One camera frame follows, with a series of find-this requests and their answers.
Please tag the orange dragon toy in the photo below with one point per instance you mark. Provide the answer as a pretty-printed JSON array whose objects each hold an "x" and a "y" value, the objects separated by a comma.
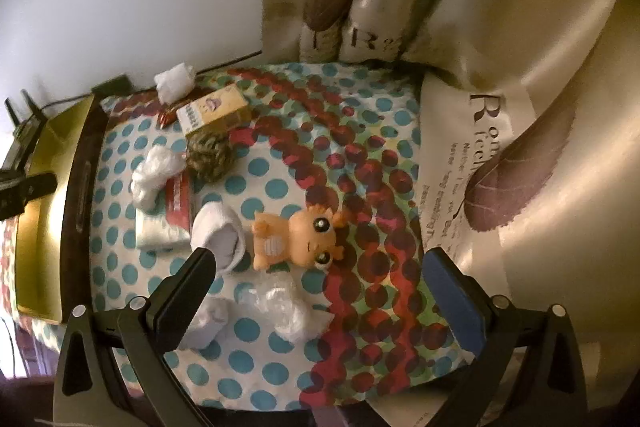
[{"x": 295, "y": 232}]

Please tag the beige leaf print curtain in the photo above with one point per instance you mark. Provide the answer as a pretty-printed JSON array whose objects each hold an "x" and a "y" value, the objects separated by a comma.
[{"x": 550, "y": 57}]

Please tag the red and teal medicine box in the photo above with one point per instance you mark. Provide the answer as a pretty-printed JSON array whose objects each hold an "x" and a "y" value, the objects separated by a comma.
[{"x": 175, "y": 207}]

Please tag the black router with antennas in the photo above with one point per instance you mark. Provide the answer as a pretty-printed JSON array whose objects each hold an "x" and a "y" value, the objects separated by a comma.
[{"x": 22, "y": 137}]

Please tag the green brown yarn ball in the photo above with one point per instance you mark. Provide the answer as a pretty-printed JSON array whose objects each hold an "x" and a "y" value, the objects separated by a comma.
[{"x": 212, "y": 154}]

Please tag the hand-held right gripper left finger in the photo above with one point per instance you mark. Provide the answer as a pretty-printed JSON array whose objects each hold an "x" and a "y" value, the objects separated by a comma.
[{"x": 187, "y": 292}]

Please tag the white crumpled tissue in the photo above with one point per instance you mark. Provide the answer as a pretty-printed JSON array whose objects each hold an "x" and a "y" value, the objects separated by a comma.
[
  {"x": 155, "y": 172},
  {"x": 175, "y": 79}
]

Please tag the golden storage container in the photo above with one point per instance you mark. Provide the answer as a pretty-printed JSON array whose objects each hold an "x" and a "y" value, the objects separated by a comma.
[{"x": 42, "y": 207}]

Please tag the black power adapter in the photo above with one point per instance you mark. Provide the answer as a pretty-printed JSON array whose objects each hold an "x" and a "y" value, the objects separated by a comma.
[{"x": 114, "y": 85}]

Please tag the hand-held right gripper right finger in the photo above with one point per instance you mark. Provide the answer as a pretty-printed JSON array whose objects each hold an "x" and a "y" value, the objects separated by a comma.
[{"x": 455, "y": 302}]

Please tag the white sock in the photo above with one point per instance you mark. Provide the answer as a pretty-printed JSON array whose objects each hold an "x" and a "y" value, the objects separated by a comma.
[
  {"x": 220, "y": 227},
  {"x": 210, "y": 322}
]

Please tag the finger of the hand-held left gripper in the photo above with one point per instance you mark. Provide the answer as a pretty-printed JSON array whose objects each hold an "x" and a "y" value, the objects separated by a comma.
[{"x": 41, "y": 185}]

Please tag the yellow cardboard box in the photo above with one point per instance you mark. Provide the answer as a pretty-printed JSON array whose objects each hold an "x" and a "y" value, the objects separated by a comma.
[{"x": 215, "y": 112}]

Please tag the red foil wrapper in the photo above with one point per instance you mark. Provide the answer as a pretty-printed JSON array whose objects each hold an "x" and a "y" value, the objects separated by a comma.
[{"x": 166, "y": 118}]

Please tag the clear crumpled plastic wrap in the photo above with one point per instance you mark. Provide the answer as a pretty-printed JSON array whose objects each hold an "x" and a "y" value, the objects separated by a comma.
[{"x": 280, "y": 307}]

